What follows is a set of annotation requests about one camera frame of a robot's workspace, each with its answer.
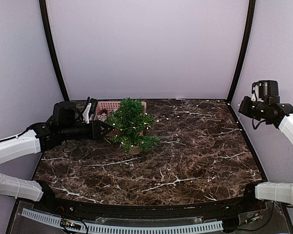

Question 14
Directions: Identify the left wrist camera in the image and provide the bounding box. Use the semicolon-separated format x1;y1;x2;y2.
82;97;98;124

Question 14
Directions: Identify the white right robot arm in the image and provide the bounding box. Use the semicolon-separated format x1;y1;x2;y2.
238;80;293;212

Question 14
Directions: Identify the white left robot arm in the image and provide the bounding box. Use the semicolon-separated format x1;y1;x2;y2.
0;98;113;213

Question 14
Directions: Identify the white snowflake ornament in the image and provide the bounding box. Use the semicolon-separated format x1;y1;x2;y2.
97;113;107;122

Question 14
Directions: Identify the white slotted cable duct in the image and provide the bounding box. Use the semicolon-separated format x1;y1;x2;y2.
21;208;224;234

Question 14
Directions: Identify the beige tree pot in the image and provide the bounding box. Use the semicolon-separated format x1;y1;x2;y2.
128;145;141;155

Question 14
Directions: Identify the fairy light string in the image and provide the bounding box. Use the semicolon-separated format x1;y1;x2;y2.
112;100;235;149

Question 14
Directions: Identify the pink plastic basket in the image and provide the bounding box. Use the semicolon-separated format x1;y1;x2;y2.
93;101;147;134

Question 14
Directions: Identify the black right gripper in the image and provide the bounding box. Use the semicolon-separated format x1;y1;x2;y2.
239;96;268;121

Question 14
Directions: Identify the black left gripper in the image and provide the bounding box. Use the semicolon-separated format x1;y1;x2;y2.
60;119;113;141

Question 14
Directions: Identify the small green christmas tree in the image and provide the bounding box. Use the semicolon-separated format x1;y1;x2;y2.
105;98;160;153

